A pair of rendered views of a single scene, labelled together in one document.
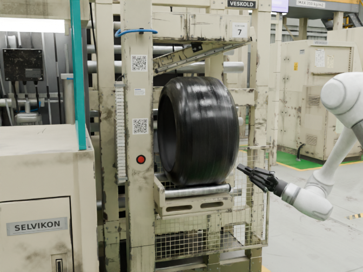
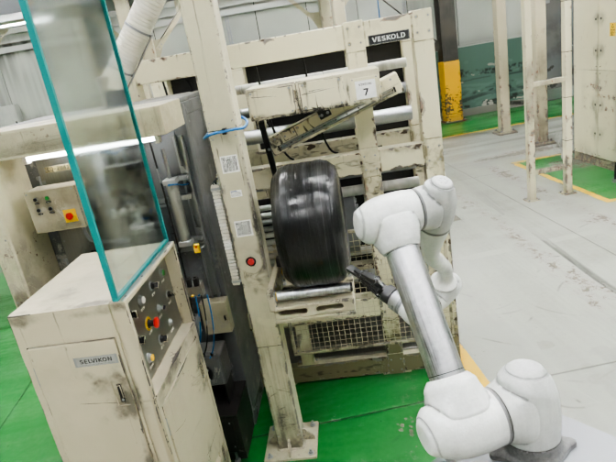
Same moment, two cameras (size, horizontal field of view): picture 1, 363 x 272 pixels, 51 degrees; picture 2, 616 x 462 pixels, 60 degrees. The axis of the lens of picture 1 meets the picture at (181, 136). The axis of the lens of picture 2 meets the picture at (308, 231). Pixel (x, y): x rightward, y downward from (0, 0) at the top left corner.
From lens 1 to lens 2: 105 cm
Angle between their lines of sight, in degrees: 23
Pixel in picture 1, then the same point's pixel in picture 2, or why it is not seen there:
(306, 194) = not seen: hidden behind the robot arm
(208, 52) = (339, 115)
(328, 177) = (443, 283)
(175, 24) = (283, 98)
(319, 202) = not seen: hidden behind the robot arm
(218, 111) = (312, 212)
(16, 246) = (84, 375)
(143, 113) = (244, 214)
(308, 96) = not seen: outside the picture
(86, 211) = (130, 348)
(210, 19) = (325, 83)
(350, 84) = (369, 216)
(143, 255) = (272, 355)
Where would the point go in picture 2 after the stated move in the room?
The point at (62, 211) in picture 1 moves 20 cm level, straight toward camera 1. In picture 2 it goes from (112, 349) to (86, 387)
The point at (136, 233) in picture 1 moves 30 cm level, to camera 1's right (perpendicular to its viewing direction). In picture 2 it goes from (259, 334) to (320, 335)
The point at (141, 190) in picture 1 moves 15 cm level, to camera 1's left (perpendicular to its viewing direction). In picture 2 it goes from (257, 291) to (228, 291)
